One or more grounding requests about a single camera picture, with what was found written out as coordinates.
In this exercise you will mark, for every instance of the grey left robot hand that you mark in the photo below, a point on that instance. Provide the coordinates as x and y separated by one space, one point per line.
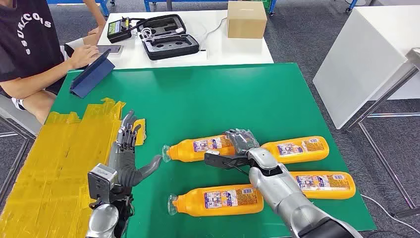
126 161

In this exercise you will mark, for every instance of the person's right hand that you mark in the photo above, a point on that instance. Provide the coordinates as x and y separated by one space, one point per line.
83 57

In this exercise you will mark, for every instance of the person's left hand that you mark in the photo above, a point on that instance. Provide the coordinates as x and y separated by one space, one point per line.
97 31

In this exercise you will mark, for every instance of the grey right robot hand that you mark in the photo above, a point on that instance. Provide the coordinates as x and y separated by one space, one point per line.
242 141

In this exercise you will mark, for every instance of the orange detergent bottle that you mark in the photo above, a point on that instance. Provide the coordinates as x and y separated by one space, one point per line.
197 203
302 154
183 152
328 192

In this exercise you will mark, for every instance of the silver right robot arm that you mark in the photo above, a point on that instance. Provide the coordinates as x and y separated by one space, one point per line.
282 193

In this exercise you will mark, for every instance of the person's right forearm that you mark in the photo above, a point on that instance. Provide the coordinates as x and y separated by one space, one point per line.
32 82

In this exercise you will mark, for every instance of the person's left forearm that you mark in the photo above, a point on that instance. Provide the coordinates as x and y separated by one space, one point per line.
95 13

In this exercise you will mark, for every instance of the black device with green screen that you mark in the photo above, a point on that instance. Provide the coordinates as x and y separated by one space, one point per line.
118 31

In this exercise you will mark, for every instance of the smartphone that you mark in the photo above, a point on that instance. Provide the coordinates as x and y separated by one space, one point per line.
113 49

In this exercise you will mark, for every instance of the green table mat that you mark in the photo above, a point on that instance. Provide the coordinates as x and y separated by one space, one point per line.
213 98

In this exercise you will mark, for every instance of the person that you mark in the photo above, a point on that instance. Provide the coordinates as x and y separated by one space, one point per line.
26 36

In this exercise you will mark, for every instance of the black foam-lined case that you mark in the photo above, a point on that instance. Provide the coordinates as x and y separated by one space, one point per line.
170 46

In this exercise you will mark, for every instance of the yellow tape patch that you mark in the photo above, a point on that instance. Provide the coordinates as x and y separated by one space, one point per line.
49 164

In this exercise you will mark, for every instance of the grey seat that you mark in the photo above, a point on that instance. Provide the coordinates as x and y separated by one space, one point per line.
16 116

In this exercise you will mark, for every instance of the white table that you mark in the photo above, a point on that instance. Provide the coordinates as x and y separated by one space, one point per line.
229 52

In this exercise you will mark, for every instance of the cardboard box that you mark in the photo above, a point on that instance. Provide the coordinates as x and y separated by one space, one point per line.
246 23

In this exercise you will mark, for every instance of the white cabinet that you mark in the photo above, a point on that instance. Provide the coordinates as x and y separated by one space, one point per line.
361 59

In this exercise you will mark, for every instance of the blue metal cart frame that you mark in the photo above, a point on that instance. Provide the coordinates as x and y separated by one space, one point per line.
351 5
147 4
103 6

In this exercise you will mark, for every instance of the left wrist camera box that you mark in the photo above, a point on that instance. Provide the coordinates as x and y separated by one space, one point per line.
101 180

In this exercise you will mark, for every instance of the grey metal frame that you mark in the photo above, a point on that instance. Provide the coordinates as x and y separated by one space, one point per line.
16 164

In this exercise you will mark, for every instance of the steel stand frame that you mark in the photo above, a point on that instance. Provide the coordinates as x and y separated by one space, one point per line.
387 95

